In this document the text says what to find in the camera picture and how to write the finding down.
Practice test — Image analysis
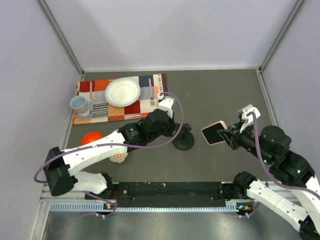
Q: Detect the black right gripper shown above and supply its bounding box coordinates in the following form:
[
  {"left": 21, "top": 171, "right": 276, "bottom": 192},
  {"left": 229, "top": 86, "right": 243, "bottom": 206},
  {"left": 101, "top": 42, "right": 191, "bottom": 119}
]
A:
[{"left": 217, "top": 118, "right": 272, "bottom": 164}]

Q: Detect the black phone pink case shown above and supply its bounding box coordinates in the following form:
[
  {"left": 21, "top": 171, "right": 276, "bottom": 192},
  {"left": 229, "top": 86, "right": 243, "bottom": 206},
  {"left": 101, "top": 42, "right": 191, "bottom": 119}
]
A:
[{"left": 201, "top": 120, "right": 228, "bottom": 146}]

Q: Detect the black phone stand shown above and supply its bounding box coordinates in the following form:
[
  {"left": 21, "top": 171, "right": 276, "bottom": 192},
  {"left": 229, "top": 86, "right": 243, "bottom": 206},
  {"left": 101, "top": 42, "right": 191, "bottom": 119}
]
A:
[{"left": 172, "top": 123, "right": 195, "bottom": 151}]

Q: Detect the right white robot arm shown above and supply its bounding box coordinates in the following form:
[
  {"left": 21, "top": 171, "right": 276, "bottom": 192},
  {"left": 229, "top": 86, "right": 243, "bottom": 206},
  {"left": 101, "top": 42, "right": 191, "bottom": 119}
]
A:
[{"left": 216, "top": 123, "right": 320, "bottom": 240}]

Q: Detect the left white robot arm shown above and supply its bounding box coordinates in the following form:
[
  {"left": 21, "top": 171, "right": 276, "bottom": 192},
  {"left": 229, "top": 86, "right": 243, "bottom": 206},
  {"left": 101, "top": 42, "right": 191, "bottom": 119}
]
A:
[{"left": 43, "top": 109, "right": 180, "bottom": 199}]

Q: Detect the colourful patchwork placemat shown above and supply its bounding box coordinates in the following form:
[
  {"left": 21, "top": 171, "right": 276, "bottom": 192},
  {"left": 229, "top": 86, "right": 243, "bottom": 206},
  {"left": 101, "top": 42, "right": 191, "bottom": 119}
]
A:
[{"left": 72, "top": 73, "right": 168, "bottom": 125}]

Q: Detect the white round plate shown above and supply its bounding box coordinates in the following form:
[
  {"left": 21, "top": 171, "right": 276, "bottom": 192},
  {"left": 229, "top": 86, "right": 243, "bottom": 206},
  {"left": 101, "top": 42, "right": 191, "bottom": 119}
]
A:
[{"left": 104, "top": 77, "right": 141, "bottom": 108}]

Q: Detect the orange bowl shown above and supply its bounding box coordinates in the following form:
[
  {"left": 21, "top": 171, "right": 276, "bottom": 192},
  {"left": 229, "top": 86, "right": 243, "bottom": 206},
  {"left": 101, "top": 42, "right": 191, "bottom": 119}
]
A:
[{"left": 81, "top": 132, "right": 104, "bottom": 146}]

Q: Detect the light blue mug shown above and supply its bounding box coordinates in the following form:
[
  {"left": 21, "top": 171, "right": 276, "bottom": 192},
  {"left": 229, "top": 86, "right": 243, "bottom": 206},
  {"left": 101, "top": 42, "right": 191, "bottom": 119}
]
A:
[{"left": 69, "top": 95, "right": 93, "bottom": 117}]

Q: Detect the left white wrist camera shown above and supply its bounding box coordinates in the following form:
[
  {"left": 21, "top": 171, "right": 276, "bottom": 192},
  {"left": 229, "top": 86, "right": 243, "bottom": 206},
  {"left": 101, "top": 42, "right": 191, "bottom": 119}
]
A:
[{"left": 157, "top": 93, "right": 175, "bottom": 119}]

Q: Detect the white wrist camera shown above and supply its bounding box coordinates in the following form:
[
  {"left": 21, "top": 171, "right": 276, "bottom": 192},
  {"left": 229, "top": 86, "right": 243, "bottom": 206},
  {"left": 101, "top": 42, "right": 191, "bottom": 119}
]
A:
[
  {"left": 238, "top": 104, "right": 261, "bottom": 133},
  {"left": 157, "top": 93, "right": 175, "bottom": 119}
]

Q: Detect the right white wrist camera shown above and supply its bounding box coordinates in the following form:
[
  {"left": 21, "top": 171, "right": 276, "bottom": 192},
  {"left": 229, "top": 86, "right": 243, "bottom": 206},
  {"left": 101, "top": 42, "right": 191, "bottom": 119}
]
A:
[{"left": 238, "top": 104, "right": 261, "bottom": 133}]

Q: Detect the pink handled fork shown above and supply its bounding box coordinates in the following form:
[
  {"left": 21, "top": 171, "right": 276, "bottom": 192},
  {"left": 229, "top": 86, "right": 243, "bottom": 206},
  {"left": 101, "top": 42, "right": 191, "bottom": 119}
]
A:
[{"left": 148, "top": 78, "right": 156, "bottom": 106}]

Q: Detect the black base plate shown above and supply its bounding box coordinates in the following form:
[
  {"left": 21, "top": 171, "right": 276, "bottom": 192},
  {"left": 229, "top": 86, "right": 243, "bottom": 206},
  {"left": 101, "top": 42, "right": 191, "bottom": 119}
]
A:
[{"left": 115, "top": 182, "right": 231, "bottom": 208}]

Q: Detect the pink handled knife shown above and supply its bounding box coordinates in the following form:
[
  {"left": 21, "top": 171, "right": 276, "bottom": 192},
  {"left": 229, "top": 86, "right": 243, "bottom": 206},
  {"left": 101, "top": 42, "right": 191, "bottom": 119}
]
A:
[{"left": 89, "top": 81, "right": 93, "bottom": 105}]

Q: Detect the grey slotted cable duct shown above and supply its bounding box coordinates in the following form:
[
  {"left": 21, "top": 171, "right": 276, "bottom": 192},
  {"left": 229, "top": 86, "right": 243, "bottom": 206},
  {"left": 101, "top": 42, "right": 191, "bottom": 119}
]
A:
[{"left": 49, "top": 199, "right": 253, "bottom": 213}]

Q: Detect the right aluminium frame post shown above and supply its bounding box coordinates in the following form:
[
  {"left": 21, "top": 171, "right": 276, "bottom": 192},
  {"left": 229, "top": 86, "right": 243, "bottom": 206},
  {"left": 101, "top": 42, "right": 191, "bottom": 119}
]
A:
[{"left": 258, "top": 0, "right": 306, "bottom": 74}]

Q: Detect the aluminium frame post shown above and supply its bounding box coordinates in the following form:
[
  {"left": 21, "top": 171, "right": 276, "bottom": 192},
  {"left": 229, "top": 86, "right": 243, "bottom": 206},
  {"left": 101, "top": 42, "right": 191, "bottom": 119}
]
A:
[
  {"left": 258, "top": 0, "right": 306, "bottom": 74},
  {"left": 36, "top": 0, "right": 85, "bottom": 77}
]

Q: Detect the left aluminium frame post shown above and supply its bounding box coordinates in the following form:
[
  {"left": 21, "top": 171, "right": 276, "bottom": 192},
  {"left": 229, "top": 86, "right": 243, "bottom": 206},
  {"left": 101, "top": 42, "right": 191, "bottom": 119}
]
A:
[{"left": 36, "top": 0, "right": 85, "bottom": 77}]

